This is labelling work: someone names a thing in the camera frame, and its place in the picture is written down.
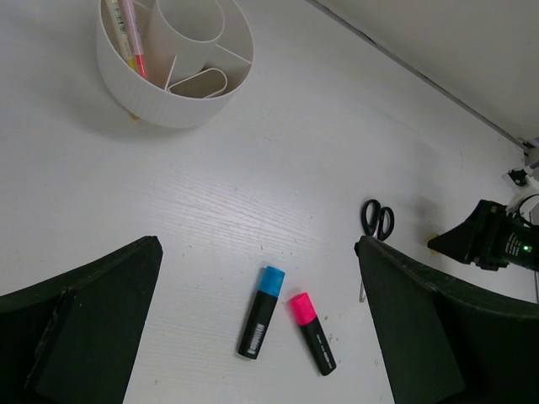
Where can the yellow thin highlighter pen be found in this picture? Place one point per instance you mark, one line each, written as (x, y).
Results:
(119, 25)

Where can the black handled scissors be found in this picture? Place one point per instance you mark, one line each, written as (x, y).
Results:
(377, 221)

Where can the pink cap black marker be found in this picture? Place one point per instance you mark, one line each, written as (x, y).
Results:
(306, 318)

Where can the white round compartment container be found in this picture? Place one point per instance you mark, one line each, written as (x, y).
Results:
(180, 39)

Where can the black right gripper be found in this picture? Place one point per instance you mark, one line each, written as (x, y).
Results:
(491, 239)

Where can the tan eraser block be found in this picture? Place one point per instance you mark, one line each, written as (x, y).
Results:
(206, 84)

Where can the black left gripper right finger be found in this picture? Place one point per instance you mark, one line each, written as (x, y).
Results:
(444, 340)

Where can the blue cap black marker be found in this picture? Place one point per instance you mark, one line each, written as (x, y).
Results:
(260, 312)

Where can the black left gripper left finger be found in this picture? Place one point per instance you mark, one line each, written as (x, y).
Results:
(74, 338)

